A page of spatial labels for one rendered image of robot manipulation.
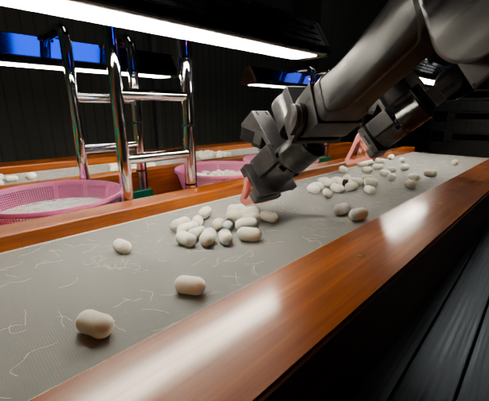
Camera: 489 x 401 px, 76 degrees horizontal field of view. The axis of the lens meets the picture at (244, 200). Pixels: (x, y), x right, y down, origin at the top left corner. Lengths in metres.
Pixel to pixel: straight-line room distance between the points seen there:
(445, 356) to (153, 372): 0.32
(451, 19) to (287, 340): 0.24
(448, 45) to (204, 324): 0.26
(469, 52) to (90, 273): 0.42
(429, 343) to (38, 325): 0.41
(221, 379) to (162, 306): 0.13
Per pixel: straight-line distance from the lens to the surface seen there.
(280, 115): 0.54
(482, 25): 0.25
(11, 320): 0.38
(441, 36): 0.27
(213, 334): 0.26
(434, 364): 0.43
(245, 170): 0.54
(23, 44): 1.00
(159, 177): 0.98
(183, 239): 0.46
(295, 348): 0.25
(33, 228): 0.55
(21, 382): 0.31
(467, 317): 0.53
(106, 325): 0.31
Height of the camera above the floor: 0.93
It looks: 16 degrees down
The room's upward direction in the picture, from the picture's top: straight up
